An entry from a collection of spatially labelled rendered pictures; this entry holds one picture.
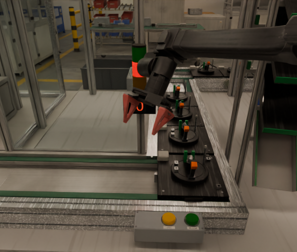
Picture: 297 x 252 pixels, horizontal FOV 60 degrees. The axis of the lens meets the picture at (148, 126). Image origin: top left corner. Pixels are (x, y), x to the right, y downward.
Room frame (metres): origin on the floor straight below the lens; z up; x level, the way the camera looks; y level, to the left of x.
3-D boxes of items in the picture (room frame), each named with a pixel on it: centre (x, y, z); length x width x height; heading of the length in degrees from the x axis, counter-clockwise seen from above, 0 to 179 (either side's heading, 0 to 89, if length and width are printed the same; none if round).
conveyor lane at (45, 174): (0.80, 0.14, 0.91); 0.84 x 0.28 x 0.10; 88
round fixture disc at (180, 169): (0.76, -0.15, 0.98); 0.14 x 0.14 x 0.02
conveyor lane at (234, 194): (1.25, -0.17, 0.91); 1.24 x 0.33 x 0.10; 178
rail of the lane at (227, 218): (0.62, 0.13, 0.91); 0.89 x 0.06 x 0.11; 88
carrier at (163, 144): (1.02, -0.16, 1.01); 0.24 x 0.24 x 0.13; 88
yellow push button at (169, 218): (0.55, -0.06, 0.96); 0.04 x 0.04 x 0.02
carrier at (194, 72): (2.09, -0.48, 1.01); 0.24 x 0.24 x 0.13; 88
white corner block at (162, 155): (0.87, -0.06, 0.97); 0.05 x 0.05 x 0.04; 88
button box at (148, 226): (0.55, -0.06, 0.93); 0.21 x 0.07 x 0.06; 88
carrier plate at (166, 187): (0.76, -0.15, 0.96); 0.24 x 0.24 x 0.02; 88
